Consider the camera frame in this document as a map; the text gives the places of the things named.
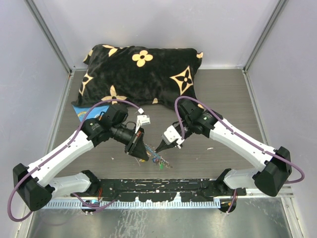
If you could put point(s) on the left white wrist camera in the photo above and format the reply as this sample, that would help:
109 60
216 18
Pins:
141 119

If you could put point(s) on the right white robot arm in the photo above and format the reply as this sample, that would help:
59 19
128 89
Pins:
271 167

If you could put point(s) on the black floral plush pillow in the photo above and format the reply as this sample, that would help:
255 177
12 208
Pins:
137 74

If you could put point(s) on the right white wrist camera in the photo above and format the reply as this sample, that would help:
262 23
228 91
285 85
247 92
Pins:
167 136

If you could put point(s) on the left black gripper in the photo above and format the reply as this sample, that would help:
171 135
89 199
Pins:
136 147

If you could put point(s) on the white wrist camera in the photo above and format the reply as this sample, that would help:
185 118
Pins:
141 119
167 136

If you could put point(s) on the green tagged key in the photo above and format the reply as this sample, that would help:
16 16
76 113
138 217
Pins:
161 165

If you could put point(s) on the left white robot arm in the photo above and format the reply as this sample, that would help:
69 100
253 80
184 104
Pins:
37 183

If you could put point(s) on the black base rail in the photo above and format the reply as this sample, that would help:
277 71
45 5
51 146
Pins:
160 190

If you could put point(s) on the blue cartoon cloth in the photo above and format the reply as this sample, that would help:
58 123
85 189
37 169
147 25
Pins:
94 113

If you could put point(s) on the white slotted cable duct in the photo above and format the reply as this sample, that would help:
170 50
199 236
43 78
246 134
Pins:
174 204

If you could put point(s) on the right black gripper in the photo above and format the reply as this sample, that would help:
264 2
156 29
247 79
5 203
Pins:
163 145

